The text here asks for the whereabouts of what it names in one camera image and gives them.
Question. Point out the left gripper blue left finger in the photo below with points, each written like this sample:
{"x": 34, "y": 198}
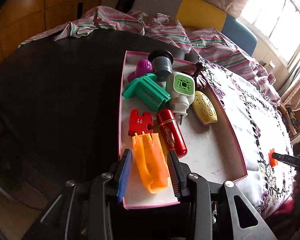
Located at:
{"x": 122, "y": 174}

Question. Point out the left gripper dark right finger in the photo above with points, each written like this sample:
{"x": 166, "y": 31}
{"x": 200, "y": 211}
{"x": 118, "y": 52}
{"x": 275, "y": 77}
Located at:
{"x": 178, "y": 175}

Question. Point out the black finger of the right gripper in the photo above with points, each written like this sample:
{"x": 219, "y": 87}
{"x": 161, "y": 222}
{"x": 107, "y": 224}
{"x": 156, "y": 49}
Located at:
{"x": 286, "y": 159}

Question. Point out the orange cube blocks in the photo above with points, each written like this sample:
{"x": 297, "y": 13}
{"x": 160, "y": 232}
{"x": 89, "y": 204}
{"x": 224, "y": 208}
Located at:
{"x": 272, "y": 162}

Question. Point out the orange plastic clip part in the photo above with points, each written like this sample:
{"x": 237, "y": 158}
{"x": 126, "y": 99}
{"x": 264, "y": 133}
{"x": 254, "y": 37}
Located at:
{"x": 150, "y": 161}

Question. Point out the red metallic capsule case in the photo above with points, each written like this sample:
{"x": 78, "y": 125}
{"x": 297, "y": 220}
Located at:
{"x": 171, "y": 133}

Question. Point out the red puzzle piece block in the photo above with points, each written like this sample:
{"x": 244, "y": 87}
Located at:
{"x": 139, "y": 124}

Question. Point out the yellow perforated egg shell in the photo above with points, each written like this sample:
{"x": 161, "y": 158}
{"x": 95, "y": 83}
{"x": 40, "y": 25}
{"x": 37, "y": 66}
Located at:
{"x": 204, "y": 109}

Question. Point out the green plastic flanged part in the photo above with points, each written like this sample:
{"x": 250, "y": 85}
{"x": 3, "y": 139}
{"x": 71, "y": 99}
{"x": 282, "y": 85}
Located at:
{"x": 148, "y": 91}

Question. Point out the white green air freshener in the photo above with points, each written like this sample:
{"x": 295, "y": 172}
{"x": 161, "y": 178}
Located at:
{"x": 181, "y": 88}

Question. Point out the dark maroon flower ornament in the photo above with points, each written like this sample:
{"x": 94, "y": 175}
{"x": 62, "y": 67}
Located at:
{"x": 197, "y": 74}

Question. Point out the magenta plastic toy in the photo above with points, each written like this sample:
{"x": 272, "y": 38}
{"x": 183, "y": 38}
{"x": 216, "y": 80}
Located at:
{"x": 143, "y": 67}

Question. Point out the black grey cylindrical jar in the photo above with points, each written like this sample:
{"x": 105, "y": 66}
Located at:
{"x": 161, "y": 61}

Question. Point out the white floral embroidered tablecloth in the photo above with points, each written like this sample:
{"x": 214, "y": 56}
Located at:
{"x": 259, "y": 129}

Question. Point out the pink green striped sheet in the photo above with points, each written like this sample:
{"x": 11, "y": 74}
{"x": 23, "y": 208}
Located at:
{"x": 209, "y": 43}

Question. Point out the wooden wall cabinet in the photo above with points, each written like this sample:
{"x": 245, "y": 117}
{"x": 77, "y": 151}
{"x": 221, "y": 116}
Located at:
{"x": 22, "y": 19}

